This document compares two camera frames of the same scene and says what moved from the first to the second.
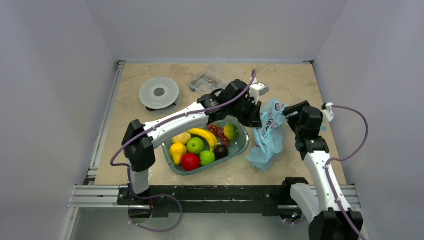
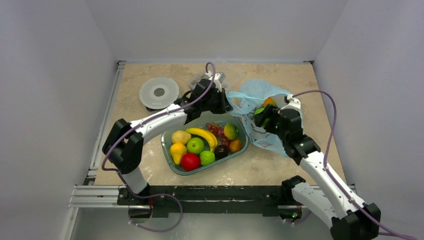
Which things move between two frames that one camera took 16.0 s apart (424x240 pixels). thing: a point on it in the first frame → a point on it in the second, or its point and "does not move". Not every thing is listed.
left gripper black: (254, 120) → (224, 106)
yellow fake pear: (177, 150) does not move
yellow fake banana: (210, 136) does not move
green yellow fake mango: (231, 131) does not move
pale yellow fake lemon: (182, 138) does not move
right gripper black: (291, 111) → (265, 117)
